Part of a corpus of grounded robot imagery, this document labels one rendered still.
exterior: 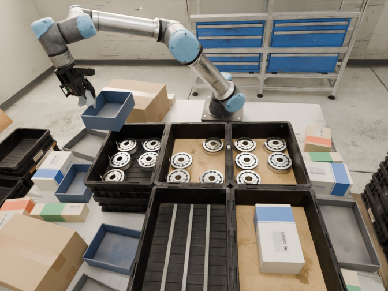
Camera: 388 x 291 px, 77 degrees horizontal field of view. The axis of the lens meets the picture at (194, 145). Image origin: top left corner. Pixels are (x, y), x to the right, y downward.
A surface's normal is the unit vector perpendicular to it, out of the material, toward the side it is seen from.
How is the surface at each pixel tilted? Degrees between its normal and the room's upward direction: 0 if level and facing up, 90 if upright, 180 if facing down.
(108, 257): 0
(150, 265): 0
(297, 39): 90
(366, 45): 90
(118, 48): 90
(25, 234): 0
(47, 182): 90
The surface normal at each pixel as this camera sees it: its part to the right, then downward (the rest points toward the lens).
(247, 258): -0.07, -0.73
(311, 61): -0.18, 0.68
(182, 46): 0.25, 0.59
